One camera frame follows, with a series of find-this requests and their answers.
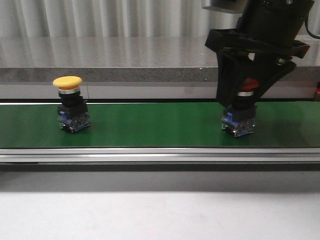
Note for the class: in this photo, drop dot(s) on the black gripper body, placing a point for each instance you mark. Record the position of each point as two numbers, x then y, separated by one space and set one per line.
269 35

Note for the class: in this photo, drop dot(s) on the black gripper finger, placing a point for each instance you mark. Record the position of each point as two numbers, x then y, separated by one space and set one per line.
233 69
267 70

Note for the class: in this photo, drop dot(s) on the white pleated curtain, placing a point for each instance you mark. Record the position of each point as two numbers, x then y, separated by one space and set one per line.
110 18

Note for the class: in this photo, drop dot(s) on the aluminium conveyor side rail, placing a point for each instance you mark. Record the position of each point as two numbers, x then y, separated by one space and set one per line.
162 155

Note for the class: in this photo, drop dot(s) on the grey speckled stone counter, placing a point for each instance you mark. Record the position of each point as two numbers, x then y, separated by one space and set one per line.
112 68

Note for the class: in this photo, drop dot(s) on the red mushroom push button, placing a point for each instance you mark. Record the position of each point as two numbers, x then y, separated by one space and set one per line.
239 118

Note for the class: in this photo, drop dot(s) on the red object at right edge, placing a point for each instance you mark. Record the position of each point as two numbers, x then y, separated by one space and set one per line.
317 94

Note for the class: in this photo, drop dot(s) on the green conveyor belt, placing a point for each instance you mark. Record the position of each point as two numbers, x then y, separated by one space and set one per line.
172 124

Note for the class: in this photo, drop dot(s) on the grey camera box on gripper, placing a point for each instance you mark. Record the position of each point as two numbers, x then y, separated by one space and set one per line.
225 6

